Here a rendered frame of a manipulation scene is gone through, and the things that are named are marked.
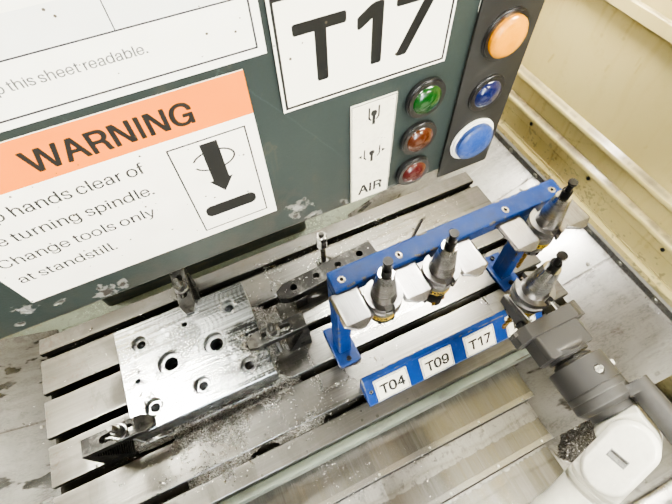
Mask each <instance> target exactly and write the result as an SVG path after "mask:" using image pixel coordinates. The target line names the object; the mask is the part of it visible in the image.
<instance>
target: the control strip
mask: <svg viewBox="0 0 672 504"><path fill-rule="evenodd" d="M544 2H545V0H481V3H480V7H479V11H478V15H477V18H476V22H475V26H474V30H473V34H472V38H471V42H470V46H469V50H468V54H467V58H466V62H465V66H464V70H463V74H462V78H461V82H460V86H459V90H458V93H457V97H456V101H455V105H454V109H453V113H452V117H451V121H450V125H449V129H448V133H447V137H446V141H445V145H444V149H443V153H442V157H441V161H440V164H439V168H438V172H437V178H438V177H441V176H443V175H446V174H449V173H451V172H454V171H456V170H459V169H461V168H464V167H466V166H469V165H471V164H474V163H477V162H479V161H482V160H484V159H485V158H486V155H487V152H488V150H489V147H490V145H491V142H492V140H491V142H490V143H489V145H488V146H487V147H486V148H485V149H484V150H483V151H482V152H481V153H479V154H478V155H476V156H474V157H472V158H469V159H461V158H459V157H458V156H457V155H456V153H455V147H456V144H457V142H458V141H459V139H460V138H461V137H462V135H463V134H464V133H465V132H466V131H468V130H469V129H470V128H472V127H474V126H475V125H478V124H481V123H487V124H489V125H490V126H491V127H492V128H493V137H494V134H495V131H496V129H497V126H498V123H499V121H500V118H501V115H502V113H503V110H504V107H505V105H506V102H507V99H508V97H509V94H510V92H511V89H512V86H513V84H514V81H515V78H516V76H517V73H518V70H519V68H520V65H521V62H522V60H523V57H524V54H525V52H526V49H527V47H528V44H529V41H530V39H531V36H532V33H533V31H534V28H535V25H536V23H537V20H538V17H539V15H540V12H541V9H542V7H543V4H544ZM517 13H520V14H523V15H524V16H526V17H527V19H528V22H529V26H528V32H527V34H526V37H525V39H524V40H523V42H522V43H521V45H520V46H519V47H518V48H517V49H516V50H515V51H514V52H513V53H511V54H510V55H508V56H506V57H503V58H499V59H497V58H493V57H492V56H491V55H490V54H489V52H488V43H489V40H490V37H491V35H492V33H493V32H494V30H495V29H496V28H497V26H498V25H499V24H500V23H501V22H502V21H503V20H504V19H506V18H507V17H509V16H511V15H513V14H517ZM492 81H499V82H500V83H501V91H500V93H499V95H498V96H497V98H496V99H495V100H494V101H493V102H492V103H491V104H489V105H488V106H486V107H483V108H479V107H476V106H475V98H476V96H477V94H478V93H479V91H480V90H481V89H482V88H483V87H484V86H485V85H486V84H488V83H490V82H492ZM430 86H438V87H440V88H441V92H442V95H441V99H440V101H439V103H438V104H437V106H436V107H435V108H434V109H432V110H431V111H430V112H428V113H425V114H417V113H415V112H414V109H413V104H414V101H415V99H416V97H417V96H418V95H419V93H420V92H421V91H423V90H424V89H426V88H427V87H430ZM445 93H446V85H445V83H444V82H443V81H442V79H440V78H438V77H430V78H427V79H425V80H423V81H421V82H419V83H418V84H417V85H416V86H415V87H414V88H413V89H412V90H411V92H410V93H409V95H408V97H407V100H406V104H405V108H406V112H407V113H408V114H409V115H410V116H411V117H413V118H421V117H425V116H427V115H429V114H431V113H432V112H433V111H434V110H436V109H437V108H438V106H439V105H440V104H441V102H442V101H443V99H444V96H445ZM422 128H431V129H432V131H433V137H432V139H431V141H430V143H429V144H428V145H427V146H426V147H425V148H423V149H422V150H419V151H416V152H412V151H409V150H408V148H407V144H408V141H409V139H410V137H411V136H412V135H413V134H414V133H415V132H417V131H418V130H420V129H422ZM436 133H437V127H436V125H435V124H434V122H432V121H430V120H423V121H420V122H417V123H415V124H414V125H412V126H411V127H410V128H409V129H408V130H407V131H406V132H405V133H404V135H403V137H402V139H401V142H400V148H401V150H402V151H403V152H404V153H405V154H407V155H413V154H417V153H420V152H421V151H423V150H425V149H426V148H427V147H428V146H429V145H430V144H431V143H432V142H433V140H434V138H435V136H436ZM493 137H492V139H493ZM418 162H423V163H425V165H426V169H425V172H424V174H423V175H422V176H421V177H420V178H419V179H421V178H422V177H423V176H424V175H425V173H426V172H427V170H428V168H429V160H428V159H427V157H425V156H423V155H419V156H414V157H412V158H410V159H408V160H407V161H405V162H404V163H403V164H402V165H401V166H400V168H399V169H398V171H397V173H396V180H397V182H398V183H399V184H400V185H410V184H413V183H415V182H417V181H418V180H419V179H417V180H416V181H414V182H411V183H406V182H404V181H403V180H402V176H403V174H404V172H405V171H406V170H407V169H408V168H409V167H410V166H411V165H413V164H415V163H418Z"/></svg>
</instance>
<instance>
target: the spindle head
mask: <svg viewBox="0 0 672 504"><path fill-rule="evenodd" d="M480 1H481V0H457V3H456V8H455V13H454V18H453V22H452V27H451V32H450V37H449V42H448V47H447V52H446V56H445V61H442V62H439V63H436V64H433V65H430V66H427V67H424V68H421V69H418V70H415V71H412V72H409V73H406V74H403V75H400V76H397V77H394V78H391V79H388V80H385V81H382V82H379V83H376V84H373V85H370V86H367V87H364V88H360V89H357V90H354V91H351V92H348V93H345V94H342V95H339V96H336V97H333V98H330V99H327V100H324V101H321V102H318V103H315V104H312V105H309V106H306V107H303V108H300V109H297V110H294V111H291V112H288V113H285V114H284V113H283V109H282V103H281V97H280V91H279V85H278V79H277V73H276V67H275V61H274V55H273V49H272V44H271V38H270V32H269V26H268V20H267V14H266V8H265V2H264V0H258V6H259V11H260V17H261V22H262V28H263V33H264V39H265V44H266V50H267V53H266V54H262V55H259V56H256V57H252V58H249V59H246V60H242V61H239V62H235V63H232V64H229V65H225V66H222V67H219V68H215V69H212V70H209V71H205V72H202V73H199V74H195V75H192V76H189V77H185V78H182V79H179V80H175V81H172V82H168V83H165V84H162V85H158V86H155V87H152V88H148V89H145V90H142V91H138V92H135V93H132V94H128V95H125V96H122V97H118V98H115V99H111V100H108V101H105V102H101V103H98V104H95V105H91V106H88V107H85V108H81V109H78V110H75V111H71V112H68V113H65V114H61V115H58V116H54V117H51V118H48V119H44V120H41V121H38V122H34V123H31V124H28V125H24V126H21V127H18V128H14V129H11V130H8V131H4V132H1V133H0V142H2V141H5V140H9V139H12V138H15V137H18V136H22V135H25V134H28V133H32V132H35V131H38V130H42V129H45V128H48V127H52V126H55V125H58V124H61V123H65V122H68V121H71V120H75V119H78V118H81V117H85V116H88V115H91V114H95V113H98V112H101V111H104V110H108V109H111V108H114V107H118V106H121V105H124V104H128V103H131V102H134V101H138V100H141V99H144V98H147V97H151V96H154V95H157V94H161V93H164V92H167V91H171V90H174V89H177V88H181V87H184V86H187V85H190V84H194V83H197V82H200V81H204V80H207V79H210V78H214V77H217V76H220V75H224V74H227V73H230V72H233V71H237V70H240V69H243V72H244V76H245V80H246V85H247V89H248V93H249V97H250V101H251V105H252V109H253V113H254V117H255V122H256V126H257V130H258V134H259V138H260V142H261V146H262V150H263V154H264V159H265V163H266V167H267V171H268V175H269V179H270V183H271V187H272V191H273V196H274V200H275V204H276V208H277V211H274V212H271V213H269V214H266V215H263V216H261V217H258V218H256V219H253V220H250V221H248V222H245V223H242V224H240V225H237V226H234V227H232V228H229V229H226V230H224V231H221V232H219V233H216V234H213V235H211V236H208V237H205V238H203V239H200V240H197V241H195V242H192V243H189V244H187V245H184V246H181V247H179V248H176V249H174V250H171V251H168V252H166V253H163V254H160V255H158V256H155V257H152V258H150V259H147V260H144V261H142V262H139V263H137V264H134V265H131V266H129V267H126V268H123V269H121V270H118V271H115V272H113V273H110V274H107V275H105V276H102V277H100V278H97V279H94V280H92V281H89V282H86V283H84V284H81V285H78V286H76V287H73V288H70V289H68V290H65V291H63V292H60V293H57V294H55V295H52V296H49V297H47V298H44V299H41V300H39V301H36V302H33V303H32V302H31V301H29V300H28V299H26V298H25V297H23V296H22V295H20V294H19V293H17V292H16V291H14V290H13V289H11V288H10V287H8V286H7V285H5V284H4V283H2V282H1V281H0V339H2V338H5V337H7V336H10V335H12V334H15V333H18V332H20V331H23V330H25V329H28V328H30V327H33V326H36V325H38V324H41V323H43V322H46V321H48V320H51V319H54V318H56V317H59V316H61V315H64V314H66V313H69V312H72V311H74V310H77V309H79V308H82V307H84V306H87V305H90V304H92V303H95V302H97V301H100V300H102V299H105V298H108V297H110V296H113V295H115V294H118V293H120V292H123V291H126V290H128V289H131V288H133V287H136V286H138V285H141V284H144V283H146V282H149V281H151V280H154V279H156V278H159V277H162V276H164V275H167V274H169V273H172V272H174V271H177V270H180V269H182V268H185V267H187V266H190V265H192V264H195V263H198V262H200V261H203V260H205V259H208V258H210V257H213V256H216V255H218V254H221V253H223V252H226V251H228V250H231V249H234V248H236V247H239V246H241V245H244V244H246V243H249V242H252V241H254V240H257V239H259V238H262V237H264V236H267V235H270V234H272V233H275V232H277V231H280V230H282V229H285V228H288V227H290V226H293V225H295V224H298V223H300V222H303V221H306V220H308V219H311V218H313V217H316V216H318V215H321V214H324V213H326V212H329V211H331V210H334V209H336V208H339V207H342V206H344V205H347V204H349V203H351V202H350V107H351V106H354V105H357V104H360V103H363V102H366V101H369V100H372V99H375V98H378V97H381V96H384V95H387V94H390V93H392V92H395V91H397V92H398V97H397V106H396V115H395V123H394V132H393V141H392V150H391V159H390V168H389V177H388V186H387V189H388V188H390V187H393V186H396V185H398V184H399V183H398V182H397V180H396V173H397V171H398V169H399V168H400V166H401V165H402V164H403V163H404V162H405V161H407V160H408V159H410V158H412V157H414V156H419V155H423V156H425V157H427V159H428V160H429V168H428V170H427V172H426V173H429V172H432V171H434V170H437V169H438V168H439V164H440V161H441V157H442V153H443V149H444V145H445V141H446V137H447V133H448V129H449V125H450V121H451V117H452V113H453V109H454V105H455V101H456V97H457V93H458V90H459V86H460V82H461V78H462V74H463V70H464V66H465V62H466V58H467V54H468V50H469V46H470V42H471V38H472V34H473V30H474V26H475V22H476V18H477V15H478V9H479V5H480ZM430 77H438V78H440V79H442V81H443V82H444V83H445V85H446V93H445V96H444V99H443V101H442V102H441V104H440V105H439V106H438V108H437V109H436V110H434V111H433V112H432V113H431V114H429V115H427V116H425V117H421V118H413V117H411V116H410V115H409V114H408V113H407V112H406V108H405V104H406V100H407V97H408V95H409V93H410V92H411V90H412V89H413V88H414V87H415V86H416V85H417V84H418V83H419V82H421V81H423V80H425V79H427V78H430ZM423 120H430V121H432V122H434V124H435V125H436V127H437V133H436V136H435V138H434V140H433V142H432V143H431V144H430V145H429V146H428V147H427V148H426V149H425V150H423V151H421V152H420V153H417V154H413V155H407V154H405V153H404V152H403V151H402V150H401V148H400V142H401V139H402V137H403V135H404V133H405V132H406V131H407V130H408V129H409V128H410V127H411V126H412V125H414V124H415V123H417V122H420V121H423ZM426 173H425V174H426Z"/></svg>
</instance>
